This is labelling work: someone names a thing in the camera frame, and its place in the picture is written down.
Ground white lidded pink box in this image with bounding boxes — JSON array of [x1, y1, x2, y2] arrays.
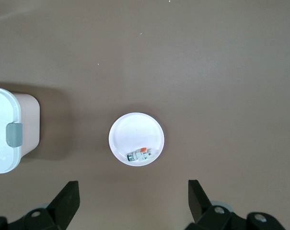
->
[[0, 86, 41, 174]]

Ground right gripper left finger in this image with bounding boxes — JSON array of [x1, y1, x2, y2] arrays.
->
[[0, 181, 81, 230]]

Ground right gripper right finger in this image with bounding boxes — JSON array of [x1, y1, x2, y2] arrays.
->
[[185, 179, 287, 230]]

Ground white round plate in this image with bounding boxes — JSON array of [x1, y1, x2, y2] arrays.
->
[[108, 112, 165, 167]]

